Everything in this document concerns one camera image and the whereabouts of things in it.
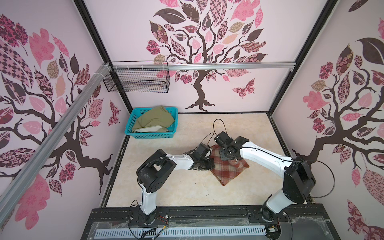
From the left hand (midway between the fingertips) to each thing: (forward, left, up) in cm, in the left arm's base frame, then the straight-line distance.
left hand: (214, 168), depth 90 cm
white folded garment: (+27, +44, +5) cm, 52 cm away
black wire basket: (+48, +49, +33) cm, 77 cm away
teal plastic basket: (+42, +57, +7) cm, 71 cm away
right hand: (+6, -6, +10) cm, 13 cm away
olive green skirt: (+39, +39, +6) cm, 56 cm away
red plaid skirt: (-2, -6, +2) cm, 7 cm away
